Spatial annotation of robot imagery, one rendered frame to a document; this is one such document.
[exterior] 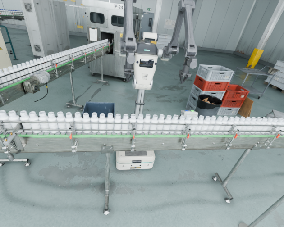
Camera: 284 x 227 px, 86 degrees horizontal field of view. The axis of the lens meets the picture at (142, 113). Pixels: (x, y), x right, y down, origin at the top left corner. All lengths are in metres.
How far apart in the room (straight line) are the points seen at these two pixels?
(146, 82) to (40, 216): 1.75
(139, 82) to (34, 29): 5.63
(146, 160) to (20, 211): 1.43
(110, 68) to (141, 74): 3.35
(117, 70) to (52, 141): 3.83
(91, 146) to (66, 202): 0.94
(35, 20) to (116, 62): 3.17
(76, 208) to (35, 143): 0.95
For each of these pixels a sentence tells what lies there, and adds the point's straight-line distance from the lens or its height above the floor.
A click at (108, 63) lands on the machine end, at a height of 0.50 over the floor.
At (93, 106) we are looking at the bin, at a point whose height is 0.89.
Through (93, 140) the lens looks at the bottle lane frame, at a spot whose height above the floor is 0.95.
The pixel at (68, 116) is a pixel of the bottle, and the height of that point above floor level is 1.15.
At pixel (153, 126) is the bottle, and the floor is 1.08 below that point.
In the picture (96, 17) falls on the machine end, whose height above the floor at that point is 1.63.
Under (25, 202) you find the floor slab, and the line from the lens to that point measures 2.26.
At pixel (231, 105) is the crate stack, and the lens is 4.29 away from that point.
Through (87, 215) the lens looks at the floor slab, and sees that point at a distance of 2.01.
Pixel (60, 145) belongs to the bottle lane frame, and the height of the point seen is 0.90.
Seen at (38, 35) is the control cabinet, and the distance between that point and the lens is 6.88.
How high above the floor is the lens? 1.82
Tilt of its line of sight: 32 degrees down
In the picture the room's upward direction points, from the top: 9 degrees clockwise
